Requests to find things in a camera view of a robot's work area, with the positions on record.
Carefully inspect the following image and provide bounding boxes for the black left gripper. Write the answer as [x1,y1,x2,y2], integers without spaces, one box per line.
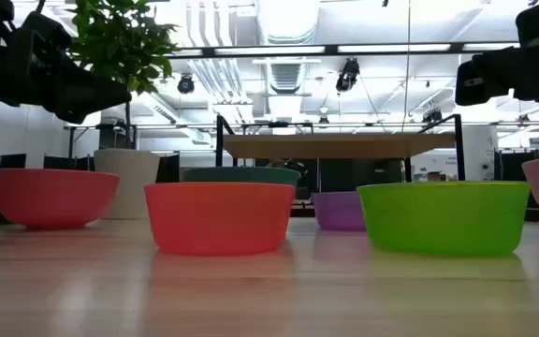
[0,27,133,125]

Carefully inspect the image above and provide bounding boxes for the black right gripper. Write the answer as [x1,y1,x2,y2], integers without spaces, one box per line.
[455,32,539,107]

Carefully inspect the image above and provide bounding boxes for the large coral red bowl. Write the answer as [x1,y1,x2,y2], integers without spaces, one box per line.
[0,168,121,231]

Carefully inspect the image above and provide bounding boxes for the small green plastic bowl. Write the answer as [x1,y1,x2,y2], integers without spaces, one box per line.
[357,181,532,258]

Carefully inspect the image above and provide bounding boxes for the large teal bowl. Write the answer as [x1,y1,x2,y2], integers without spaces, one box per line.
[181,166,302,189]

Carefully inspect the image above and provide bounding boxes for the small orange plastic bowl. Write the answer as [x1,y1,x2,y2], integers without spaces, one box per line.
[143,182,297,256]

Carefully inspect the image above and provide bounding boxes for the small purple plastic bowl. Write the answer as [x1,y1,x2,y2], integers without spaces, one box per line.
[311,190,367,232]

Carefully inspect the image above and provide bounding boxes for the wooden shelf with black legs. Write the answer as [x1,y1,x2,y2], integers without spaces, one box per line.
[215,113,467,194]

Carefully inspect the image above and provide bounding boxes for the green leafy plant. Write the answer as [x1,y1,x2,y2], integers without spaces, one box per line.
[66,0,182,151]

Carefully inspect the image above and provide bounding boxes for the black ceiling spotlight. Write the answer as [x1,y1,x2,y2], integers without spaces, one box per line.
[420,107,444,125]
[177,73,197,95]
[335,56,361,93]

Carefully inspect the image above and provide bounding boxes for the white plant pot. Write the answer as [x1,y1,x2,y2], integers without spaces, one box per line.
[93,148,162,221]

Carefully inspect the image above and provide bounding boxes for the long ceiling light fixture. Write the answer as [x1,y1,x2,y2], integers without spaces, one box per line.
[166,41,521,59]

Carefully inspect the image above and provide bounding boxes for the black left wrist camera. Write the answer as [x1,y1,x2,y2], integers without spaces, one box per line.
[19,9,73,51]

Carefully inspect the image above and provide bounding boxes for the white ventilation duct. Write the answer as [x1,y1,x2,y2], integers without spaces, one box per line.
[254,0,323,95]

